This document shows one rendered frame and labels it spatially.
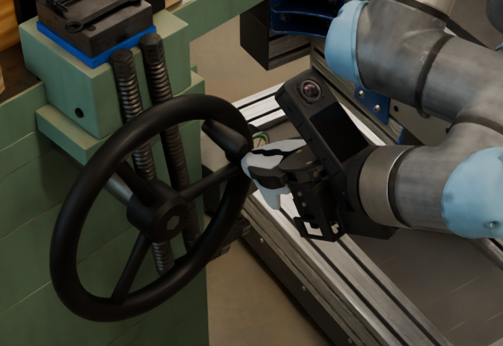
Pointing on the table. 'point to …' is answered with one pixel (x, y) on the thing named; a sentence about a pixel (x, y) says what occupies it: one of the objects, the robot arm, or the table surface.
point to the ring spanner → (102, 12)
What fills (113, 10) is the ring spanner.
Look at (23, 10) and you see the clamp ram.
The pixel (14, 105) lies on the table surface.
